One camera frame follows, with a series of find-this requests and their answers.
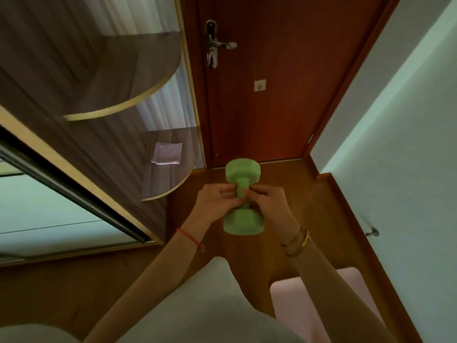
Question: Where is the yellow beaded bracelet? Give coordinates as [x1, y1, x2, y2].
[286, 230, 311, 258]

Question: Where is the person's right hand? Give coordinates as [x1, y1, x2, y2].
[241, 186, 305, 246]

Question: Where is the person's left hand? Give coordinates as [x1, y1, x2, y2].
[177, 184, 244, 247]

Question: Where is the silver door handle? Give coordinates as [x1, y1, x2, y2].
[205, 19, 238, 70]

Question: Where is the brown wooden corner shelf unit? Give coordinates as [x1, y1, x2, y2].
[0, 0, 206, 244]

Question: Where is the pink mat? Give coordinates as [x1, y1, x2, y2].
[269, 267, 383, 343]

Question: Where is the folded pale pink cloth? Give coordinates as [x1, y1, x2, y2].
[150, 141, 184, 166]

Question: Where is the person's right forearm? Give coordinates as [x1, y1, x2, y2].
[286, 239, 398, 343]

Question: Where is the green dumbbell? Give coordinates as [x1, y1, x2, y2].
[223, 158, 265, 235]

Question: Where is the thin dark cord bracelet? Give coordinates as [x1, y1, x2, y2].
[281, 226, 307, 247]

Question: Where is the red string bracelet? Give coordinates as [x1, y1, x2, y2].
[176, 227, 205, 252]

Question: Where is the reddish brown wooden door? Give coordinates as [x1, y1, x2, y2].
[196, 0, 390, 168]

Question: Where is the person's left forearm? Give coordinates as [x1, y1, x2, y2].
[84, 230, 215, 343]

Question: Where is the mirrored sliding wardrobe door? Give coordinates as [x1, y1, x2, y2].
[0, 126, 155, 265]

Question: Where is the reddish brown door frame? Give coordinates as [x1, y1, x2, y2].
[186, 0, 405, 170]

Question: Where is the person's grey shirt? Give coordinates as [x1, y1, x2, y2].
[0, 256, 298, 343]

